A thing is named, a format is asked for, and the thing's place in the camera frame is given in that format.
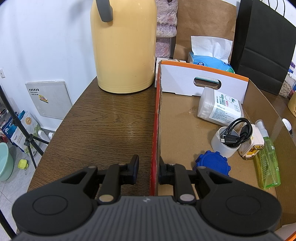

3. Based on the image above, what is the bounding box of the black tripod stand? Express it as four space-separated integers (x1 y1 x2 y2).
0 84 50 240

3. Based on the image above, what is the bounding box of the blue ridged lid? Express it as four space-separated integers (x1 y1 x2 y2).
193 151 231 176

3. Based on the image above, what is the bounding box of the yellow thermos jug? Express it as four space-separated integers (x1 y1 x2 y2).
90 1 157 94

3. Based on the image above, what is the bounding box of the blue tissue pack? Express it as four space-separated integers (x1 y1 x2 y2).
188 36 235 73

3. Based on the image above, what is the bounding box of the printed paper bag on floor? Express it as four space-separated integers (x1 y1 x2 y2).
1 110 41 155

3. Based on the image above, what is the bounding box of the brown paper bag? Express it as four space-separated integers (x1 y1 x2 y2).
174 1 236 60

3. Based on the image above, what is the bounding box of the black paper bag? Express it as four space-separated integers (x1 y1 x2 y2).
230 1 295 94

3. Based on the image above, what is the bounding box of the white tape roll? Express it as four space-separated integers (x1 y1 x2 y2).
211 126 240 158

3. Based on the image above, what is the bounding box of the green plastic basin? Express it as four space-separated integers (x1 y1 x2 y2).
0 143 14 182

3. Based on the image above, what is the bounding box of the beige yellow travel adapter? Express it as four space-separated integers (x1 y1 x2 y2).
238 124 264 160

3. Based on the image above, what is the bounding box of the green spray bottle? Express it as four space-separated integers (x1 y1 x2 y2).
254 120 281 189

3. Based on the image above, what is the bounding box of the black usb cable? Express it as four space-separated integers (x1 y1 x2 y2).
219 117 253 148

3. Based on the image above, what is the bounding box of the small yellow green container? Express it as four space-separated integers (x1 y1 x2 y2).
18 159 29 174

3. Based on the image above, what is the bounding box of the white wipes canister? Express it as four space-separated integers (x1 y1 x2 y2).
197 87 244 126

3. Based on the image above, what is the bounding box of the pink textured vase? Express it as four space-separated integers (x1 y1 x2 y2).
155 0 178 58

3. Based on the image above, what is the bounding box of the white wall panel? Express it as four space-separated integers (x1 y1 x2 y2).
25 80 72 120

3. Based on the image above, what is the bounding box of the orange white cardboard box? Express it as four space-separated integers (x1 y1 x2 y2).
150 60 295 240

